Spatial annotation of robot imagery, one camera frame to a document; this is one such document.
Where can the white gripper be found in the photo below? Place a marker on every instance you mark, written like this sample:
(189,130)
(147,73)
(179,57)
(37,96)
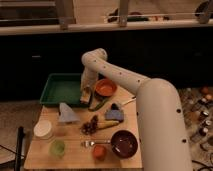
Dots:
(89,79)

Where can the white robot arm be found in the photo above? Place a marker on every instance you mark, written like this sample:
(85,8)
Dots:
(165,145)

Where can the green plastic tray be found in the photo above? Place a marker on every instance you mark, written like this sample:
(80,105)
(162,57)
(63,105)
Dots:
(62,87)

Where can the orange bowl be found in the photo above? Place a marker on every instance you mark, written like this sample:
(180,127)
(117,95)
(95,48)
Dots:
(105,87)

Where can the green cucumber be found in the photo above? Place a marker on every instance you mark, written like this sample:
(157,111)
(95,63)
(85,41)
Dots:
(99,105)

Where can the purple grey sponge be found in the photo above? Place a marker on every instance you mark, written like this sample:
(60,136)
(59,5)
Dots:
(114,113)

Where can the blue grey cloth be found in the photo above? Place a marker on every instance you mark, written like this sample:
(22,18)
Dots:
(66,114)

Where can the yellow corn cob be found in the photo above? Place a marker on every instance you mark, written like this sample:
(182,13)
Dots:
(107,124)

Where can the dark grape bunch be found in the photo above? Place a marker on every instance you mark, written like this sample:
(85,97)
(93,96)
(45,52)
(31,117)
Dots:
(90,127)

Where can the white utensil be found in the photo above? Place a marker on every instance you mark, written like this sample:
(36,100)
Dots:
(128,101)

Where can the silver spoon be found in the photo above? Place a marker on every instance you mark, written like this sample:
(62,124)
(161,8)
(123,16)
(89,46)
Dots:
(90,143)

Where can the small orange cup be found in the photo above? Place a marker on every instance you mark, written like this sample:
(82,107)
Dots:
(99,152)

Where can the white round container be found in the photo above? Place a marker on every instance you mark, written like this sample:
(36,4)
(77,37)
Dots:
(43,129)

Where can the dark brown bowl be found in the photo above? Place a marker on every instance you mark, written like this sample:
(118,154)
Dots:
(124,144)

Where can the green plastic cup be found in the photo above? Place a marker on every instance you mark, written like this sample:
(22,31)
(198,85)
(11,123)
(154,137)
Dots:
(57,148)

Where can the black stand left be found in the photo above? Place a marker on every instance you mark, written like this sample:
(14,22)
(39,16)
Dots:
(18,153)

